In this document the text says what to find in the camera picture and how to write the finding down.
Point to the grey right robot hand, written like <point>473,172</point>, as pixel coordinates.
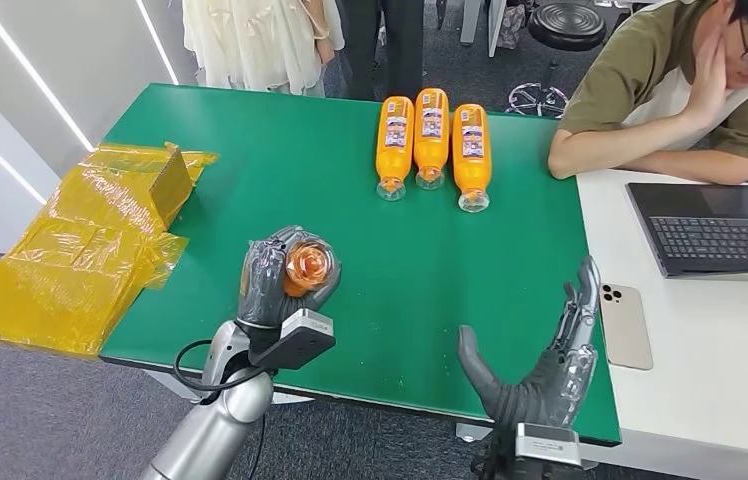
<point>546,391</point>

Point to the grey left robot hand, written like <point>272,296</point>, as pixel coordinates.
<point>261,285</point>

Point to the orange juice bottle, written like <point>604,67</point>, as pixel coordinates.
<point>472,142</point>
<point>308,268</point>
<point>432,126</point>
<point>395,136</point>

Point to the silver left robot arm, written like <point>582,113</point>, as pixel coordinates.
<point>215,424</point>

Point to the white desk foot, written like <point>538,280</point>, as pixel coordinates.
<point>470,432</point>

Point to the beige smartphone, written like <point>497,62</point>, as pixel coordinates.
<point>626,328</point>

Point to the yellow plastic wrapped carton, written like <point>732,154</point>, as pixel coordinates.
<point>76,265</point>

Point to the black laptop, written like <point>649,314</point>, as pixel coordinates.
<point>718,232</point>

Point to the person in white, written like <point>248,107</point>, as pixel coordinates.
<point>255,40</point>

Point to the person in black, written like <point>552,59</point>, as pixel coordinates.
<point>380,46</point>

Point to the seated person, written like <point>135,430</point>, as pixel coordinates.
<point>639,86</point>

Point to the black round stool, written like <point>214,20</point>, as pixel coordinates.
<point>566,26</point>

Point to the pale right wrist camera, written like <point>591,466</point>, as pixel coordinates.
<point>548,445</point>

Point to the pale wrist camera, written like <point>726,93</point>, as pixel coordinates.
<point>548,445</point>
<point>294,338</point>

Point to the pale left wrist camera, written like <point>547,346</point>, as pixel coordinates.
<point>294,338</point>

